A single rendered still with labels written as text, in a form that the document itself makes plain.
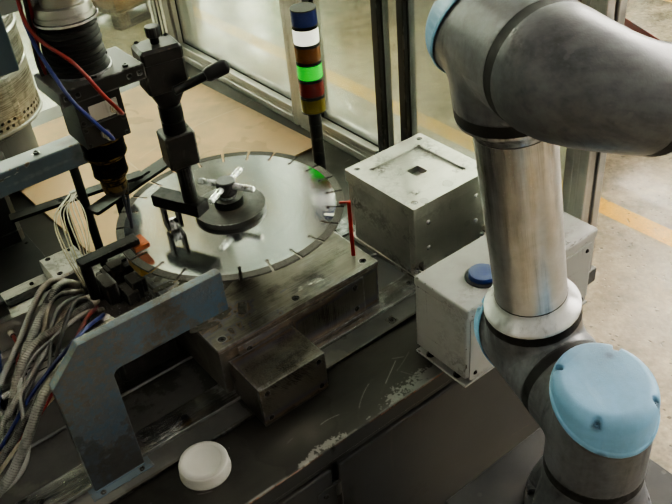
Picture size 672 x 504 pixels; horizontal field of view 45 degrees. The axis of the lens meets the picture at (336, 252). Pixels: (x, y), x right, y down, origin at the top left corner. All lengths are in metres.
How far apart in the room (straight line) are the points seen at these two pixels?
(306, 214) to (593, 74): 0.65
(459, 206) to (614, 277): 1.31
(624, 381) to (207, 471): 0.55
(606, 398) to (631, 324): 1.58
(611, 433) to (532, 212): 0.25
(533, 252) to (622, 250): 1.88
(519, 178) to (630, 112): 0.19
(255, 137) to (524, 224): 1.09
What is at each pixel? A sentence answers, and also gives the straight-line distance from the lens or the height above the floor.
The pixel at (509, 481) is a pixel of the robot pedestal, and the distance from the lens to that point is 1.12.
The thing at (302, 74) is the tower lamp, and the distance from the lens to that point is 1.43.
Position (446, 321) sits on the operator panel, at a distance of 1.17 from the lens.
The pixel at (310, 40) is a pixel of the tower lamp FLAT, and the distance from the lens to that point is 1.40.
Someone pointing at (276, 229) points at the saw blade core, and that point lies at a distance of 1.20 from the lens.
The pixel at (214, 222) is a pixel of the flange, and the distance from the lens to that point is 1.23.
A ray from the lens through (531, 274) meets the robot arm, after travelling 0.91.
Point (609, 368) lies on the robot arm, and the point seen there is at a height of 0.98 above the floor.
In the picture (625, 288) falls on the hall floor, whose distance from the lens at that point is 2.61.
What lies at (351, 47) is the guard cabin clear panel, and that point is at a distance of 1.67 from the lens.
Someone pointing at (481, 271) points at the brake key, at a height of 0.91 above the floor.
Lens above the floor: 1.64
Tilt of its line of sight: 37 degrees down
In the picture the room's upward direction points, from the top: 6 degrees counter-clockwise
